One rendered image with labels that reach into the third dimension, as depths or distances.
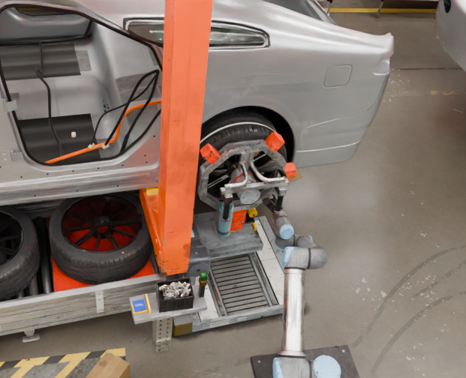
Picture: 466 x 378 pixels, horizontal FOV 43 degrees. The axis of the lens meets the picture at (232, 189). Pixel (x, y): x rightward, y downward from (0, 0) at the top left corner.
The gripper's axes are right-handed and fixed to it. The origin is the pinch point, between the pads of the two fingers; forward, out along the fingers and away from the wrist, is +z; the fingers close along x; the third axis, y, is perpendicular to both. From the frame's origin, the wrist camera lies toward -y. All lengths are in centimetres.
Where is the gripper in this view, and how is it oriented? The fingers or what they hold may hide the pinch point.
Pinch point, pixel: (266, 192)
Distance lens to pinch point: 395.5
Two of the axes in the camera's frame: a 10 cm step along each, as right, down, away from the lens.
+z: -3.0, -6.8, 6.7
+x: 7.5, -6.0, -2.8
